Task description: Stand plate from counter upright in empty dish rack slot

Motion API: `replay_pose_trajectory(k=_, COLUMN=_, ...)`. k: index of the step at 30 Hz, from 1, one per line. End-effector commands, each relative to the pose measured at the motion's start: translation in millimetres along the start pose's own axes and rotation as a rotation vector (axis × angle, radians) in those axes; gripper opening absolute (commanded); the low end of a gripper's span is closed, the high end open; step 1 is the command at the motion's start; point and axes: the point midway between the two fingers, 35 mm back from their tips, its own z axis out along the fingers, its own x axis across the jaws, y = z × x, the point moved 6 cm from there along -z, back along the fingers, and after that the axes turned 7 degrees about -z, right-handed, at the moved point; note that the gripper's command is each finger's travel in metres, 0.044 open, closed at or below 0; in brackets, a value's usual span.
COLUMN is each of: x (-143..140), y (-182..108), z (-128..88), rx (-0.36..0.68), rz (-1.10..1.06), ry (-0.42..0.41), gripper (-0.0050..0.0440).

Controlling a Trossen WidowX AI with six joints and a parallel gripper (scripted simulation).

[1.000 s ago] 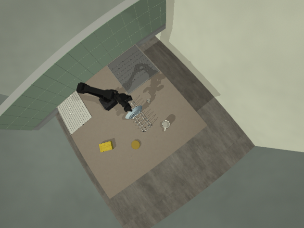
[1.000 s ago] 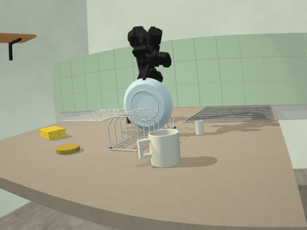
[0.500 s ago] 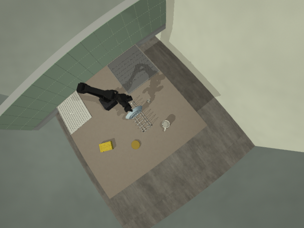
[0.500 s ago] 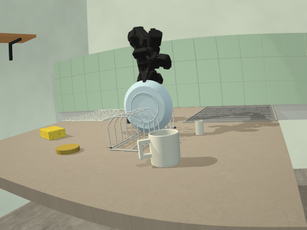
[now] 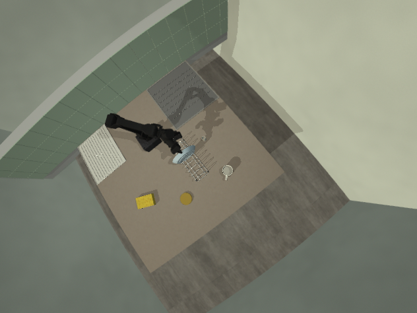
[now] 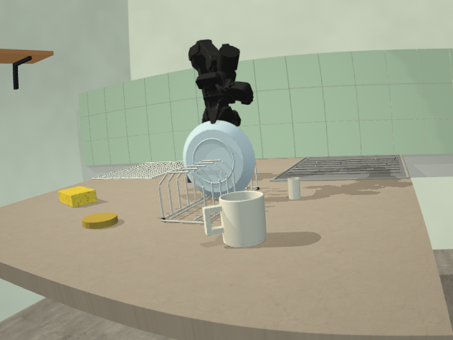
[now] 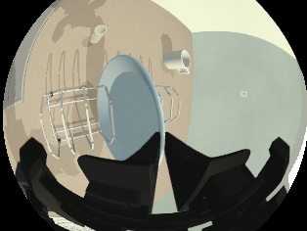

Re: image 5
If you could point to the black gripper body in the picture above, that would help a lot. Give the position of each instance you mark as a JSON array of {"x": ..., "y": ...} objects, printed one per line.
[{"x": 170, "y": 143}]

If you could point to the yellow sponge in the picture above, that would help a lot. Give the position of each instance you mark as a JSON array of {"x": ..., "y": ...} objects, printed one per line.
[{"x": 145, "y": 201}]

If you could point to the beige ribbed draining mat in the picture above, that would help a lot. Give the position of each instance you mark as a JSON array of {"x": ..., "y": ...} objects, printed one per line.
[{"x": 101, "y": 154}]

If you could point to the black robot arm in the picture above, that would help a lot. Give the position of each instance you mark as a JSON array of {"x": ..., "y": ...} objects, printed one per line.
[{"x": 150, "y": 130}]

